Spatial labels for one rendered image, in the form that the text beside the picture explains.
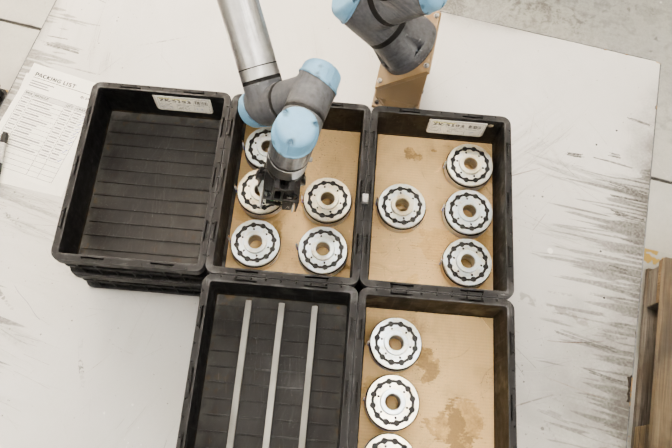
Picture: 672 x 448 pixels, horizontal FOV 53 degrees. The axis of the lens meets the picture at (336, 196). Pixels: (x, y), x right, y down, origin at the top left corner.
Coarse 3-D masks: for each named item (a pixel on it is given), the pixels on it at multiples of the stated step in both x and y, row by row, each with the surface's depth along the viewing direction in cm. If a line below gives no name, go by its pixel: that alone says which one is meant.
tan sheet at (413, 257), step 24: (384, 144) 153; (408, 144) 153; (432, 144) 153; (456, 144) 153; (480, 144) 153; (384, 168) 150; (408, 168) 151; (432, 168) 151; (432, 192) 149; (480, 192) 149; (432, 216) 146; (384, 240) 144; (408, 240) 144; (432, 240) 144; (480, 240) 145; (384, 264) 142; (408, 264) 142; (432, 264) 142; (480, 288) 141
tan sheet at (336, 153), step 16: (256, 128) 153; (320, 144) 152; (336, 144) 152; (352, 144) 152; (320, 160) 151; (336, 160) 151; (352, 160) 151; (240, 176) 149; (320, 176) 149; (336, 176) 149; (352, 176) 149; (304, 192) 148; (352, 192) 148; (240, 208) 146; (352, 208) 147; (240, 224) 144; (272, 224) 145; (288, 224) 145; (304, 224) 145; (352, 224) 145; (256, 240) 143; (288, 240) 143; (288, 256) 142; (288, 272) 141; (304, 272) 141
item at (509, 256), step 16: (384, 112) 145; (400, 112) 144; (416, 112) 146; (432, 112) 145; (448, 112) 145; (368, 160) 140; (368, 176) 139; (368, 192) 137; (368, 208) 136; (512, 208) 137; (368, 224) 135; (512, 224) 136; (368, 240) 133; (512, 240) 134; (368, 256) 132; (512, 256) 133; (512, 272) 132; (384, 288) 130; (400, 288) 130; (416, 288) 130; (432, 288) 130; (448, 288) 130; (464, 288) 130; (512, 288) 131
